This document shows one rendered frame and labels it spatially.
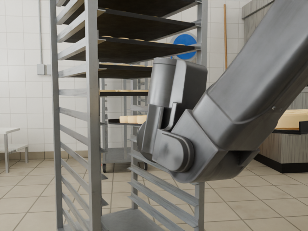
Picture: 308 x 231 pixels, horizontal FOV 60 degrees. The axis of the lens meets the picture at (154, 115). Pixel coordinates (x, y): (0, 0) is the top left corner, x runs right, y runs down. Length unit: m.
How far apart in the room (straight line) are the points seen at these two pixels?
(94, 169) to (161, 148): 0.63
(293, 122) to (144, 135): 0.19
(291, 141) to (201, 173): 2.92
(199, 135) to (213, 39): 3.61
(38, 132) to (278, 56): 3.61
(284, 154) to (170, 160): 2.90
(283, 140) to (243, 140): 2.85
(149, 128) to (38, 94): 3.42
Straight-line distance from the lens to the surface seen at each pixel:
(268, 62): 0.23
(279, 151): 3.14
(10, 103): 3.82
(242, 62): 0.25
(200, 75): 0.32
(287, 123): 0.38
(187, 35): 3.60
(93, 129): 0.87
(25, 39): 3.80
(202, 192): 1.17
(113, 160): 2.89
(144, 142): 0.33
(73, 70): 1.16
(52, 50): 1.47
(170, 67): 0.31
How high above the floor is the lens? 0.88
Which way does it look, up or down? 5 degrees down
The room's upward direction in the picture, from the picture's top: straight up
